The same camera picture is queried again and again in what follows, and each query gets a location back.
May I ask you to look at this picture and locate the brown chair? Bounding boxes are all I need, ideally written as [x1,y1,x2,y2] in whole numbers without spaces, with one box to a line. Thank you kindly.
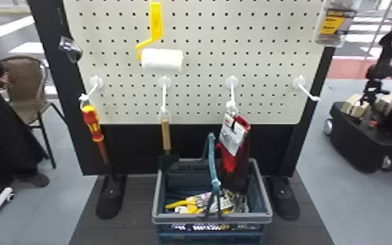
[0,55,67,170]

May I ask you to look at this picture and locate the clear hook packet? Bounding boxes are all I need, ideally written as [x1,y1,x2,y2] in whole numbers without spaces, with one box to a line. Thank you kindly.
[57,35,83,65]

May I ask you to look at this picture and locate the red yellow screwdriver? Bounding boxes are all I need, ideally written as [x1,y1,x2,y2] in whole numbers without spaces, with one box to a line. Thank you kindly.
[79,99,109,165]

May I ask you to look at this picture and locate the yellow paint roller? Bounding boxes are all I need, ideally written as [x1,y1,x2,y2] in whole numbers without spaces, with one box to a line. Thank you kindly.
[134,1,184,72]

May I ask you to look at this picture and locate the red black gloves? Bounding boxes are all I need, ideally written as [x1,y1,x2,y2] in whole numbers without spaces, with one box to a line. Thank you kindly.
[215,108,252,192]

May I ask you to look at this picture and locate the yellow black tool packet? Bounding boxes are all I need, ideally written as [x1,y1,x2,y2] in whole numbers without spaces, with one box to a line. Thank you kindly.
[313,0,363,48]

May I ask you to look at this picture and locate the person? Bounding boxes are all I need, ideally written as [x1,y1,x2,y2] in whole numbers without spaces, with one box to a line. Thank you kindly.
[0,39,51,188]

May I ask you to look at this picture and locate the blue basket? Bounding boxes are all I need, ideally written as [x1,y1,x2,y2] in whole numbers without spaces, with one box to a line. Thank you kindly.
[151,132,273,245]

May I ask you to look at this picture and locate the white pegboard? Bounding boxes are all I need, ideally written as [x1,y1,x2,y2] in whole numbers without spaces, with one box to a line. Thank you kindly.
[27,0,336,220]

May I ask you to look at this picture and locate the wooden handle scraper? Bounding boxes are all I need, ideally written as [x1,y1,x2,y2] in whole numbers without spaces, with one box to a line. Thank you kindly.
[157,108,180,175]

